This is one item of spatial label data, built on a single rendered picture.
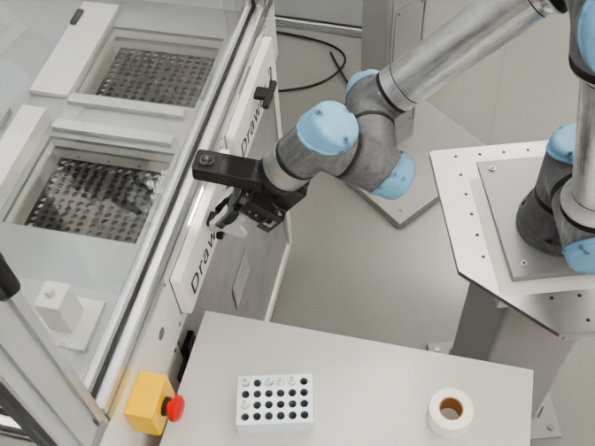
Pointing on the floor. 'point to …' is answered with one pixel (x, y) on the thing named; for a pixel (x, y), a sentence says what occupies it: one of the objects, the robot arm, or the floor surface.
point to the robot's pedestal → (513, 326)
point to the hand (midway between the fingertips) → (213, 217)
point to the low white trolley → (343, 389)
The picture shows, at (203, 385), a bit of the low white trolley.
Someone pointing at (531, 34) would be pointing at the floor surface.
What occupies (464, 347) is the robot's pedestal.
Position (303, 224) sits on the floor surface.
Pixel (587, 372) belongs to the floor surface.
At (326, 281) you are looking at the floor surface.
